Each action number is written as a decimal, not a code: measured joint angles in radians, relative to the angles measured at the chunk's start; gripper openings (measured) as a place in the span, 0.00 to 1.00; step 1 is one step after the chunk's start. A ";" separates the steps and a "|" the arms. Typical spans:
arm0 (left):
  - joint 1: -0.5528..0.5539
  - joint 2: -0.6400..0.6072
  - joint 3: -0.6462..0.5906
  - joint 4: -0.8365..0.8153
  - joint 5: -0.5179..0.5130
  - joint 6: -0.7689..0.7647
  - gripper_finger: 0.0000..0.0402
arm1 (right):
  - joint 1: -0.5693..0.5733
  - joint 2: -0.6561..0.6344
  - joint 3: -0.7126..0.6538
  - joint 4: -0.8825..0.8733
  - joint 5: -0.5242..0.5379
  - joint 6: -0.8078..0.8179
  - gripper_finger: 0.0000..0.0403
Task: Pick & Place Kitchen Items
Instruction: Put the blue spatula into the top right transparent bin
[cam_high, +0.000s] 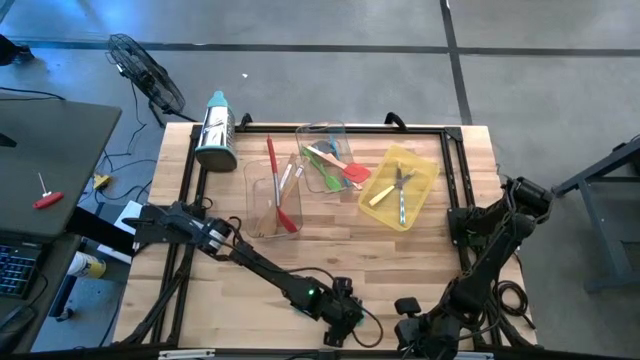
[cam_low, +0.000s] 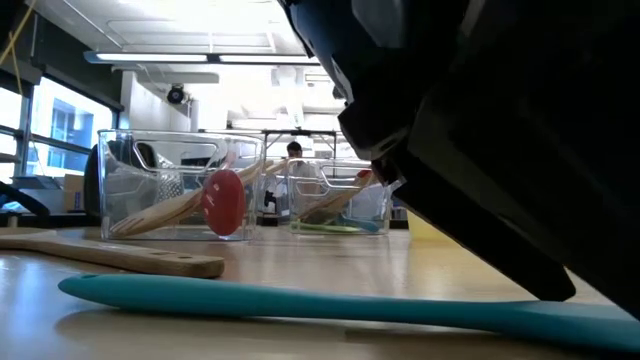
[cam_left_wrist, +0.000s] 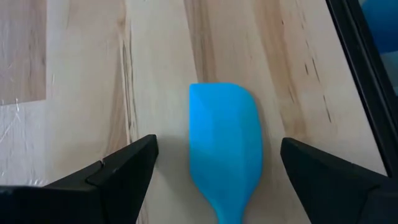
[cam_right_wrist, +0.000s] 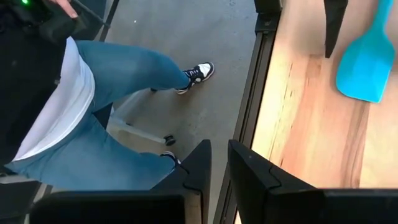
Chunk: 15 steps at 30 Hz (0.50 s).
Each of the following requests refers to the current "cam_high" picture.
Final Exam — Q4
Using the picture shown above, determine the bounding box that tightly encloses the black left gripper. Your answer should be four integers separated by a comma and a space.
319, 277, 366, 348

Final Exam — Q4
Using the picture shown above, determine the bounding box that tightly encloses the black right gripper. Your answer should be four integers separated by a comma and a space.
393, 296, 461, 360

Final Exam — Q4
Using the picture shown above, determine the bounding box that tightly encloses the green silicone spatula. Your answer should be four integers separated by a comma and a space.
301, 147, 344, 193

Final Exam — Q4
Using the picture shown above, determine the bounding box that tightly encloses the red spatula with wooden handle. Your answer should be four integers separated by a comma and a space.
304, 144, 372, 184

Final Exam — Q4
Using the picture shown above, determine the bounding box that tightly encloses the blue silicone spatula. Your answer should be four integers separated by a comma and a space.
315, 140, 365, 191

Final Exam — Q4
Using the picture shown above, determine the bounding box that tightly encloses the red slotted spoon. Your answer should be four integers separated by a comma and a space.
265, 135, 300, 234

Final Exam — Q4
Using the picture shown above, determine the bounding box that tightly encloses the clear plastic bin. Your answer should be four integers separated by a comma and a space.
243, 154, 305, 239
294, 121, 351, 195

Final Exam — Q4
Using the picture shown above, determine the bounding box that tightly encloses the yellow plastic bin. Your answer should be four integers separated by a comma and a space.
357, 144, 441, 233

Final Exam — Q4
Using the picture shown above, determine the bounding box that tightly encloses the dark metal cart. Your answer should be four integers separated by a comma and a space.
551, 135, 640, 294

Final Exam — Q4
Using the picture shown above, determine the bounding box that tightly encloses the yellow and white can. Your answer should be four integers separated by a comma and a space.
66, 251, 108, 280

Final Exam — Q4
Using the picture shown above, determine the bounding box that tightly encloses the grey desk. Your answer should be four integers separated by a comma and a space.
0, 232, 84, 354

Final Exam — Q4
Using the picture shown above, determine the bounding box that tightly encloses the black computer mouse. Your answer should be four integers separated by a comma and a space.
0, 304, 37, 349

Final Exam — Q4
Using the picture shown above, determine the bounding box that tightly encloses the black desk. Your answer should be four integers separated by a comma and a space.
0, 97, 123, 242

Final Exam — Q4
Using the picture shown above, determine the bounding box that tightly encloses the backlit keyboard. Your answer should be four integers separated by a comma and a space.
0, 243, 44, 300

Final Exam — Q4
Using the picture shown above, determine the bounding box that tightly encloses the person's foot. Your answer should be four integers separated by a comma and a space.
0, 33, 35, 67

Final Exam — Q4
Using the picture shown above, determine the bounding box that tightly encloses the silver table bracket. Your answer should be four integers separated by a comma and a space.
158, 348, 216, 360
437, 350, 495, 360

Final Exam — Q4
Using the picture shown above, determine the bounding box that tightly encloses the coiled black cable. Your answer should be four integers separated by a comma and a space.
488, 267, 538, 331

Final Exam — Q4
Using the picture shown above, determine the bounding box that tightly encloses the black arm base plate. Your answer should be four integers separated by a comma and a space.
132, 205, 207, 246
446, 206, 521, 250

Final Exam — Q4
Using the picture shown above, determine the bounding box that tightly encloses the black aluminium table frame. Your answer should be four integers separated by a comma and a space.
112, 122, 539, 351

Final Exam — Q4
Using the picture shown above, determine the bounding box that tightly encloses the metal box grater teal handle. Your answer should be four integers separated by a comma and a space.
194, 90, 239, 174

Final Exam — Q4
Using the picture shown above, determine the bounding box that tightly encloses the black power cable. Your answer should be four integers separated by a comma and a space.
94, 79, 161, 174

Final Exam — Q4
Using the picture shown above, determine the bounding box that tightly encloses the black wire fan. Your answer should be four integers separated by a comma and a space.
105, 32, 199, 129

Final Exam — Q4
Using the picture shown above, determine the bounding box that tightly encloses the red-handled hex key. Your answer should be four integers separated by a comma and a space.
32, 171, 66, 210

